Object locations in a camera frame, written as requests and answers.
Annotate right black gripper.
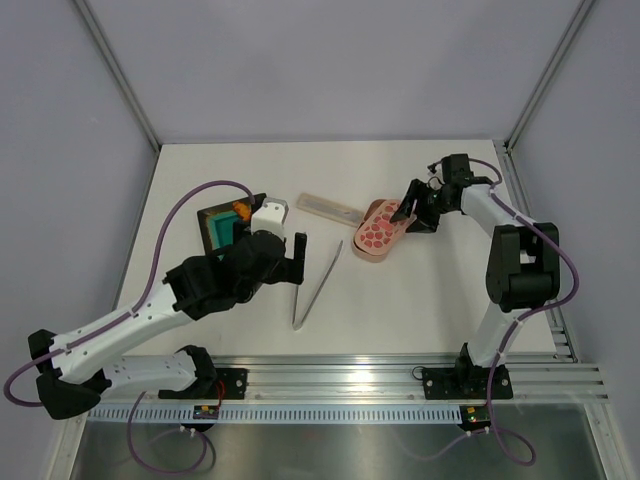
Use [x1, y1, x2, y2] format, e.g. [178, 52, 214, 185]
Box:
[391, 178, 456, 234]

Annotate pink lunch box lid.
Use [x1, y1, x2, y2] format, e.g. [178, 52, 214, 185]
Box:
[353, 199, 419, 251]

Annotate metal tongs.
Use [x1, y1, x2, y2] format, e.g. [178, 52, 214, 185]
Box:
[291, 240, 344, 331]

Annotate pink lunch box base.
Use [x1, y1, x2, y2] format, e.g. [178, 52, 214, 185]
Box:
[352, 198, 419, 265]

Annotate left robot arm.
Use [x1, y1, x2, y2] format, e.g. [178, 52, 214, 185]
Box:
[28, 230, 307, 420]

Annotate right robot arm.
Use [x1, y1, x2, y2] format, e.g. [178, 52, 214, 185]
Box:
[391, 154, 560, 400]

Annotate black teal food tray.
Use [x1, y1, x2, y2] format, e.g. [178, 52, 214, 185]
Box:
[197, 193, 266, 253]

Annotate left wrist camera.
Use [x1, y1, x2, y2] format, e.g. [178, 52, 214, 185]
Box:
[250, 197, 289, 240]

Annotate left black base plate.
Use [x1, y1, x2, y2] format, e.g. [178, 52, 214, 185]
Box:
[158, 368, 248, 400]

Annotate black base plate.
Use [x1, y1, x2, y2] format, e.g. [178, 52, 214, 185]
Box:
[158, 368, 248, 400]
[411, 366, 514, 401]

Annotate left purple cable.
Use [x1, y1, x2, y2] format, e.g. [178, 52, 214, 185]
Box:
[3, 180, 256, 474]

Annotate purple cable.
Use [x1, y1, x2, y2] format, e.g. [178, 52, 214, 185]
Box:
[3, 180, 256, 474]
[399, 157, 581, 466]

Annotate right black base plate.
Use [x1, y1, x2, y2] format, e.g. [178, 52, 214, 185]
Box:
[411, 366, 514, 401]

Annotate white slotted cable duct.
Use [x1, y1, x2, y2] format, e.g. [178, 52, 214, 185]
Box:
[87, 404, 462, 425]

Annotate aluminium mounting rail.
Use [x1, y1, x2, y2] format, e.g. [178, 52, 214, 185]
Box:
[213, 355, 609, 404]

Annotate left frame post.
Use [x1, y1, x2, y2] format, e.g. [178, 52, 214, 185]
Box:
[70, 0, 162, 157]

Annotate frame post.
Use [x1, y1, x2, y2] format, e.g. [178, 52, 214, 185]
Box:
[70, 0, 162, 157]
[503, 0, 599, 155]

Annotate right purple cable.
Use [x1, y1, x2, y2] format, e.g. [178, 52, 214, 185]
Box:
[399, 157, 581, 466]

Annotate right frame post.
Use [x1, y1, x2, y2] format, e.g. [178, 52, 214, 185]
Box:
[503, 0, 599, 155]

